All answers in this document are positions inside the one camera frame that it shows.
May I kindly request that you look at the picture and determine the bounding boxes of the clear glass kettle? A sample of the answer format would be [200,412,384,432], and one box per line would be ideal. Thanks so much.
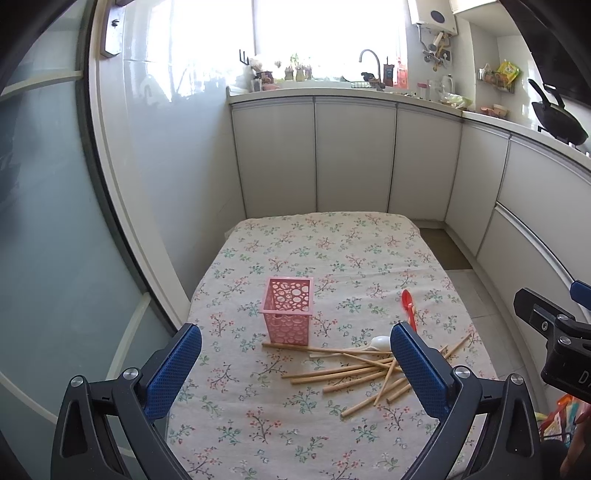
[441,74,456,95]

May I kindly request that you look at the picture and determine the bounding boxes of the red bottle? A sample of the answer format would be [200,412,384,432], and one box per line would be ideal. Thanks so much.
[396,58,409,90]

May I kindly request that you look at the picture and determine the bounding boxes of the white lower kitchen cabinets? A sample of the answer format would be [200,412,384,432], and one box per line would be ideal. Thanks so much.
[228,95,591,370]

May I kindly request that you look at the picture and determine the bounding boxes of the person's right hand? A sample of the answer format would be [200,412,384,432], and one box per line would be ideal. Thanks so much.
[560,403,590,479]

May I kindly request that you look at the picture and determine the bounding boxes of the white door frame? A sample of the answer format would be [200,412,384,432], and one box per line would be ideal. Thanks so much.
[88,1,189,329]

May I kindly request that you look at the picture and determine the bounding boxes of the yellow snack bag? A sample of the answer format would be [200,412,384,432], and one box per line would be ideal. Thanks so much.
[495,60,521,90]

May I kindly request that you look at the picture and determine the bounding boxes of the red plastic spoon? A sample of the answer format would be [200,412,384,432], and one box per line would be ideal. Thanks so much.
[401,289,418,331]

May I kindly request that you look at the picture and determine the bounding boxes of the white plastic spoon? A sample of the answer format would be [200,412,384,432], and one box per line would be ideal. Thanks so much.
[310,335,391,358]

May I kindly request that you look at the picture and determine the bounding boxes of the chrome kitchen faucet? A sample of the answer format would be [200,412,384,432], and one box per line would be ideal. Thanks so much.
[359,48,382,81]

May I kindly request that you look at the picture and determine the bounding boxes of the wooden chopstick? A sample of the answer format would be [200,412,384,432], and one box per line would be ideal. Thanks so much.
[262,342,392,356]
[290,365,390,385]
[374,345,449,406]
[322,371,387,394]
[344,353,401,371]
[387,333,472,404]
[281,358,393,379]
[341,379,410,419]

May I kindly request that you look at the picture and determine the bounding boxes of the pink perforated utensil basket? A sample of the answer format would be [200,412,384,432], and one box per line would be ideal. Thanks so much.
[260,277,314,346]

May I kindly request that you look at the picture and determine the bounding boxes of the black wok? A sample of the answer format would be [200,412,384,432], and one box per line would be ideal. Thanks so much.
[528,78,589,146]

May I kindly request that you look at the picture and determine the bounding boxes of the floral tablecloth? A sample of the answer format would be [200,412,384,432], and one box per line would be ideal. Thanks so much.
[167,212,495,479]

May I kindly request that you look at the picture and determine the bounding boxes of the white water heater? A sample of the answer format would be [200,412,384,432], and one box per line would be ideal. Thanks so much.
[408,0,458,36]

